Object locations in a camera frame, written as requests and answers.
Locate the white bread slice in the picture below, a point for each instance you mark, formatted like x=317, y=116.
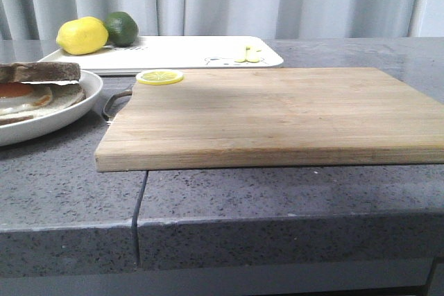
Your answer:
x=40, y=72

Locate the white round plate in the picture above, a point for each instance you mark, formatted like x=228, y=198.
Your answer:
x=33, y=128

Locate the white rectangular tray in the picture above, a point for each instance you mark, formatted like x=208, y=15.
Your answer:
x=170, y=52

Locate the bottom bread slice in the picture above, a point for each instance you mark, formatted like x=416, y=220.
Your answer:
x=64, y=96

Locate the green lime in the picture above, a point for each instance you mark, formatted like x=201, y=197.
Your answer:
x=122, y=29

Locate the light green plastic piece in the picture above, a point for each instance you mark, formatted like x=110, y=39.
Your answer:
x=250, y=54

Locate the yellow lemon slice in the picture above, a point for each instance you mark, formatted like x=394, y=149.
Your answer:
x=159, y=77

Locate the wooden cutting board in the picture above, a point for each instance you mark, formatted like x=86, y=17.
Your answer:
x=273, y=117

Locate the fried egg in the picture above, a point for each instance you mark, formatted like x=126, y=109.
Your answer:
x=20, y=97

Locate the metal cutting board handle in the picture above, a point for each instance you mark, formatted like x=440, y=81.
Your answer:
x=106, y=111

